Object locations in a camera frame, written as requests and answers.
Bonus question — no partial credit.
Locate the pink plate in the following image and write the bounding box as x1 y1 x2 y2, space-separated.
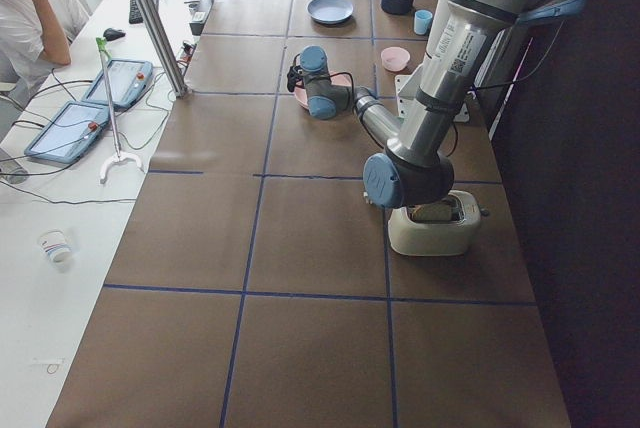
293 72 351 110

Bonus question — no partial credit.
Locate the blue plate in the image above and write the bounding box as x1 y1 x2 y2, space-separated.
307 0 354 26

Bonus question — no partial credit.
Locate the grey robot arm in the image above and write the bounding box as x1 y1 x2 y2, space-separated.
291 0 586 209

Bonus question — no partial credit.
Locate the cream toaster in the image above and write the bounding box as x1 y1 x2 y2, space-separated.
388 190 482 256

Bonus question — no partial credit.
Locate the bread slice in toaster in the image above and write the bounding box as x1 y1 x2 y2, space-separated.
407 200 453 223

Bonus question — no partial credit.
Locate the pink bowl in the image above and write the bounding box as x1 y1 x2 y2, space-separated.
380 46 411 72

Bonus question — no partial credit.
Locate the light blue cup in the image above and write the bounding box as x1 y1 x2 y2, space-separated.
413 9 433 35

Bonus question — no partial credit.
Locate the white reacher grabber tool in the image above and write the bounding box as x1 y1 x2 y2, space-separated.
96 38 143 185

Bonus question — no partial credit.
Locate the far blue teach pendant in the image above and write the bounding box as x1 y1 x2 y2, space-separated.
82 59 153 111

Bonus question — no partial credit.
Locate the blue teach pendant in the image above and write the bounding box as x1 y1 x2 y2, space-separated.
82 59 153 111
24 101 109 164

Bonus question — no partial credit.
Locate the near blue teach pendant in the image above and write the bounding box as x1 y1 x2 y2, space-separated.
24 101 109 164

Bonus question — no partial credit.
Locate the black keyboard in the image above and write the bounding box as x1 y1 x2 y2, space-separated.
128 0 161 25

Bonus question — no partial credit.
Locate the black computer mouse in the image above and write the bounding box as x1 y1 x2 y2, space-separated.
103 28 126 41

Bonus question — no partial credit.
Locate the paper cup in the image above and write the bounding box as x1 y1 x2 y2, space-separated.
37 229 72 268

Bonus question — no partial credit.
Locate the seated person white shirt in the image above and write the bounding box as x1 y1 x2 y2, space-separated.
1 0 89 97

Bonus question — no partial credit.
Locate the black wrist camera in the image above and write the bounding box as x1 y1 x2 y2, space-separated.
286 65 304 93

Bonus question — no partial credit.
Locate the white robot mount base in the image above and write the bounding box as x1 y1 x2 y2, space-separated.
395 0 450 118

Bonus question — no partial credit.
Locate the aluminium frame post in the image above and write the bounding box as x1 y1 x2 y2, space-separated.
136 0 189 99

